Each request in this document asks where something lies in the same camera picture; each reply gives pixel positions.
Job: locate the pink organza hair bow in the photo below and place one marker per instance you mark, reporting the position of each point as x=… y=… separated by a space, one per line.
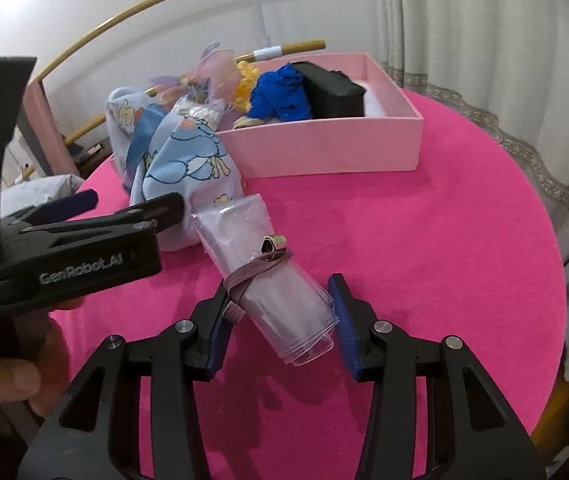
x=214 y=67

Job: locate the yellow plush toy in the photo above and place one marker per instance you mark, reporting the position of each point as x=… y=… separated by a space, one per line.
x=244 y=87

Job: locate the light blue cartoon cloth bag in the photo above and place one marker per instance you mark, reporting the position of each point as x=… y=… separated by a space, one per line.
x=184 y=160

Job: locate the pink tablecloth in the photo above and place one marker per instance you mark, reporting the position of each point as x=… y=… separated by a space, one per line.
x=439 y=260

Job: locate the roll of clear plastic bags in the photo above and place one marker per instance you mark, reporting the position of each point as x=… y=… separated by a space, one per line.
x=274 y=305

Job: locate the dark brown furniture panel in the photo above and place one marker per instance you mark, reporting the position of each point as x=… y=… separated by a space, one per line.
x=92 y=157

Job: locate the blue knitted cloth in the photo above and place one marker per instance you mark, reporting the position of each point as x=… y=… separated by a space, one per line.
x=282 y=92

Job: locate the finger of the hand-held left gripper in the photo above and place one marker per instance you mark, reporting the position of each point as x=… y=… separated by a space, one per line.
x=164 y=210
x=72 y=205

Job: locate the pink and grey chair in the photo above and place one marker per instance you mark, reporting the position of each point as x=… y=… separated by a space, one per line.
x=44 y=125

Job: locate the person's left hand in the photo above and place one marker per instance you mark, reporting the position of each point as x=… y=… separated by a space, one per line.
x=7 y=380

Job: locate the wooden ballet barre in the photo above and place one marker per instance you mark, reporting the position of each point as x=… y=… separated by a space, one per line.
x=114 y=25

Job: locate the black pouch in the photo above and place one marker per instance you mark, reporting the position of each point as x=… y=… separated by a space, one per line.
x=334 y=97

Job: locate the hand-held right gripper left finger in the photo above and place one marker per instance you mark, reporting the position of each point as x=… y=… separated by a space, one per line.
x=214 y=345

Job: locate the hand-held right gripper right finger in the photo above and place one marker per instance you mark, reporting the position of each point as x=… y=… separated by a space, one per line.
x=342 y=325

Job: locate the cream curtain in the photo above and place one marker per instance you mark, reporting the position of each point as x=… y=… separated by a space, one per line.
x=489 y=35

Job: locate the pink cardboard box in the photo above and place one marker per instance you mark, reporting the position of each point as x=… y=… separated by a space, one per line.
x=339 y=145

